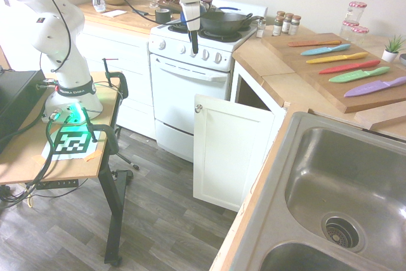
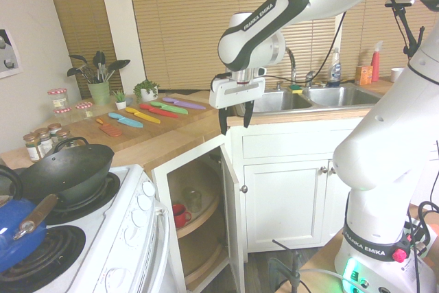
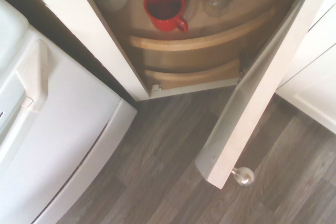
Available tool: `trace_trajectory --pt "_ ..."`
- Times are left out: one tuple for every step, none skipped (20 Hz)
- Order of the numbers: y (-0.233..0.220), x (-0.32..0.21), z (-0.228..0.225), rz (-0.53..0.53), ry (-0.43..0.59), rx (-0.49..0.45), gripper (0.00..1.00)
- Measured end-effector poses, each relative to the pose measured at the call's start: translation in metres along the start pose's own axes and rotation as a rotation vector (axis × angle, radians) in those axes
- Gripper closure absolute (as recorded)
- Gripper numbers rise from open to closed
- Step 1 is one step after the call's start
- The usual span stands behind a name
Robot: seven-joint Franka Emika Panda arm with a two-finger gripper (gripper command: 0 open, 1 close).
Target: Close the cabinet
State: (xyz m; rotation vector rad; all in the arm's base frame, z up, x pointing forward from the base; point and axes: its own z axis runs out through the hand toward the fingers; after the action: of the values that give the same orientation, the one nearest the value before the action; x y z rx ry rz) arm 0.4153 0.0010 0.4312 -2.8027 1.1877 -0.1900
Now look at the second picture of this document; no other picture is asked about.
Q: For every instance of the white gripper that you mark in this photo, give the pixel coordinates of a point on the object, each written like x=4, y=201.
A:
x=236, y=94

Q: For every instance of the white corner cabinet door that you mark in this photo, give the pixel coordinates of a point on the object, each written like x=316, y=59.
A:
x=233, y=210

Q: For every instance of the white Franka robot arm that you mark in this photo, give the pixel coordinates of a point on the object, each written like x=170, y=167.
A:
x=257, y=29

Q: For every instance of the white sink cabinet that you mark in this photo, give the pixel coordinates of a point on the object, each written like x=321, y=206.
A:
x=284, y=204

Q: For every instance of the purple knife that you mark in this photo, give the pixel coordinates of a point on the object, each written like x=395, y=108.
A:
x=187, y=103

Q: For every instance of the chrome sink sprayer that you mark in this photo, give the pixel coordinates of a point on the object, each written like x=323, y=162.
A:
x=279, y=84

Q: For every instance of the green knife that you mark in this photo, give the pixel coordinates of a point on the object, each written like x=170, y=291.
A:
x=171, y=108

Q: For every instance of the yellow green sponge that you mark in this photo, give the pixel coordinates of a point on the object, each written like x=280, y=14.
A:
x=295, y=88

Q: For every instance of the round metal door knob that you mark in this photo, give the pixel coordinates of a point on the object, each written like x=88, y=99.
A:
x=332, y=170
x=243, y=188
x=323, y=169

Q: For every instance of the red knife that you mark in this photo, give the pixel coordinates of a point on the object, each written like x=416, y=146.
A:
x=161, y=112

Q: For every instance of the chrome faucet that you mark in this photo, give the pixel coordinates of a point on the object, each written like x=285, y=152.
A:
x=293, y=66

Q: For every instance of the yellow knife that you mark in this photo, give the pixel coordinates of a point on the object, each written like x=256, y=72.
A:
x=145, y=117

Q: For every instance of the large potted plant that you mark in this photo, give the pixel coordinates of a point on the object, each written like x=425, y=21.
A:
x=147, y=88

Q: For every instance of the clear glass jar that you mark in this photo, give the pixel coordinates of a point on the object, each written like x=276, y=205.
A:
x=192, y=200

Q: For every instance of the stainless steel double sink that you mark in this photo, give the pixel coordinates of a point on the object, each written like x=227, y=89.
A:
x=329, y=97

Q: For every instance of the wooden lazy susan shelf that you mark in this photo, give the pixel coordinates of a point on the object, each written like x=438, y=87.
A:
x=209, y=265
x=202, y=219

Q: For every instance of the blue knife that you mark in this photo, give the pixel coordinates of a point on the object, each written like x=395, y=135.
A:
x=128, y=120

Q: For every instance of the clear dish soap bottle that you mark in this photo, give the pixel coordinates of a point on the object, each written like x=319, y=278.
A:
x=333, y=70

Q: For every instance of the wide wooden window blind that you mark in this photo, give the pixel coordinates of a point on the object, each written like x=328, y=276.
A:
x=178, y=25

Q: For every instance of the red ceramic mug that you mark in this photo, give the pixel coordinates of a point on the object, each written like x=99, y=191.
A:
x=180, y=215

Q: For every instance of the small potted plant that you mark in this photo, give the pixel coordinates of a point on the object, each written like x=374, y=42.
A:
x=120, y=99

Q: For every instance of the orange knife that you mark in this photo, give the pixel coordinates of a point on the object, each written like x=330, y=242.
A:
x=110, y=129

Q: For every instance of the black ladle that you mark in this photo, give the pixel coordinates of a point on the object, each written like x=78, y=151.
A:
x=120, y=64

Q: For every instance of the orange baking soda box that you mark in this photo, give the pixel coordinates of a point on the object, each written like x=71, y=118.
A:
x=363, y=75

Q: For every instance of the green utensil holder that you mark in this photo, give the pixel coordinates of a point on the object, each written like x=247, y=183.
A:
x=98, y=94

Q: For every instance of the black slotted spatula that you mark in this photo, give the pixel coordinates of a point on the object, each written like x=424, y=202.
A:
x=99, y=61

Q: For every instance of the red spray bottle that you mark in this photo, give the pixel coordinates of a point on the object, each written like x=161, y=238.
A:
x=376, y=63

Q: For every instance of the jar with checkered lid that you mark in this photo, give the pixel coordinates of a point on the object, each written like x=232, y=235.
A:
x=58, y=99
x=62, y=116
x=84, y=110

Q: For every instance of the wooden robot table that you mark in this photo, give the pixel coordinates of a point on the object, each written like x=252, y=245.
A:
x=319, y=255

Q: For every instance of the black tripod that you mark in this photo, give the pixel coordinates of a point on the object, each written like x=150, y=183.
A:
x=291, y=269

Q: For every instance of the white cup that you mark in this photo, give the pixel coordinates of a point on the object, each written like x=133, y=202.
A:
x=397, y=75

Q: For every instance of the black serving spoon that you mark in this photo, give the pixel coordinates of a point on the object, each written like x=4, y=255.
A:
x=73, y=71
x=77, y=58

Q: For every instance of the white electric stove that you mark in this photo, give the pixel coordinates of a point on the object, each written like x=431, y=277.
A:
x=113, y=238

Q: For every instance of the small spice jar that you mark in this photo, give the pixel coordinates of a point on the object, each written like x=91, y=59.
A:
x=54, y=131
x=63, y=134
x=44, y=138

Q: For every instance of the clear plastic tube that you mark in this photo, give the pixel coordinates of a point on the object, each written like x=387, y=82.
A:
x=322, y=271

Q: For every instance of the narrow wooden window blind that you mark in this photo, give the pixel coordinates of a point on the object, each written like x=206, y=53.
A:
x=82, y=15

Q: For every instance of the large spice jar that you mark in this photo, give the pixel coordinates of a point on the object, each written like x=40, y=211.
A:
x=33, y=149

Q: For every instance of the white printed paper sheet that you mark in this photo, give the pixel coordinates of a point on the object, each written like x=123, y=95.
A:
x=413, y=274

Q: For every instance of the blue kettle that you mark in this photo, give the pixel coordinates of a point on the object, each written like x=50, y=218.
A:
x=13, y=228

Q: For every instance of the white corner cabinet frame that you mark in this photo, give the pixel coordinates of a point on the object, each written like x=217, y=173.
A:
x=164, y=204

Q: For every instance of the black camera on stand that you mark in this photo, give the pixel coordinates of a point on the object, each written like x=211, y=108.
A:
x=399, y=2

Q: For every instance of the wall picture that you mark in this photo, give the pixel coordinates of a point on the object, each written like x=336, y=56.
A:
x=8, y=53

